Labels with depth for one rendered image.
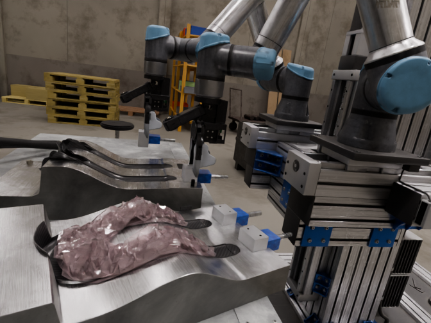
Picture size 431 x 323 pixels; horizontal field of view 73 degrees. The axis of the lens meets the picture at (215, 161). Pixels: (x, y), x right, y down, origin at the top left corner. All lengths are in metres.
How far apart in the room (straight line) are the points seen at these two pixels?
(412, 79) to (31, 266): 0.73
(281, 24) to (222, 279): 0.64
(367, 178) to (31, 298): 0.77
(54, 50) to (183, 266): 8.69
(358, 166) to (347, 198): 0.09
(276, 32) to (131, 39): 7.91
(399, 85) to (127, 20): 8.26
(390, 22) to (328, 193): 0.41
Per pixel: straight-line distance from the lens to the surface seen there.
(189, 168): 0.79
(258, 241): 0.58
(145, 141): 1.05
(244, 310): 0.55
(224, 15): 1.02
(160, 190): 0.74
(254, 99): 9.06
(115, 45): 8.69
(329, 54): 10.02
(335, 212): 0.87
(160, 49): 1.01
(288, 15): 0.86
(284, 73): 1.32
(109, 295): 0.44
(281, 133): 1.27
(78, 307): 0.44
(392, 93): 0.71
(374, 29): 0.75
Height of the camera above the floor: 1.17
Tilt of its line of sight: 16 degrees down
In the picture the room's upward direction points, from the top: 8 degrees clockwise
